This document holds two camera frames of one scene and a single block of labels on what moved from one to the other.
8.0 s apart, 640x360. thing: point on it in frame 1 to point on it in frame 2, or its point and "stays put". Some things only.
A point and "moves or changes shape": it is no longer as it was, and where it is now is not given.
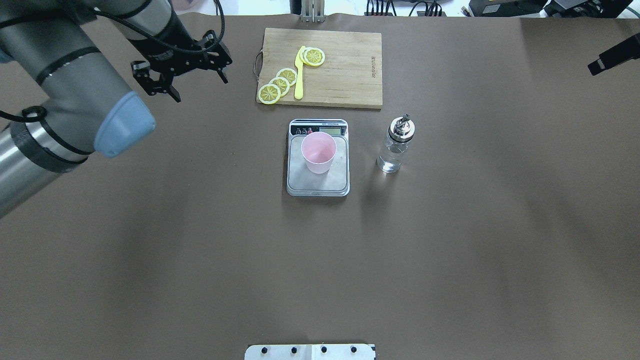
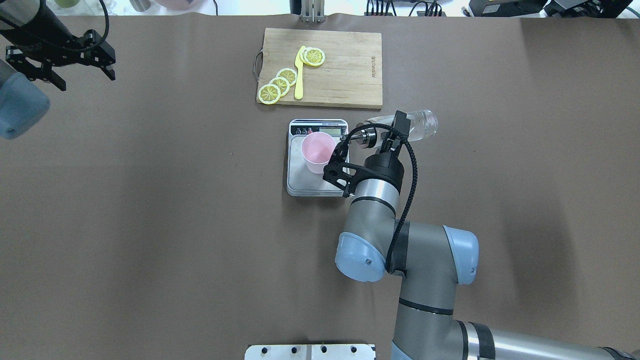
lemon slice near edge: [269, 94] stays put
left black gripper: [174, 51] to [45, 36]
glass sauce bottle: [401, 130] moves or changes shape
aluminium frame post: [312, 11] stays put
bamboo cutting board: [350, 75] stays put
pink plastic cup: [318, 149] stays put
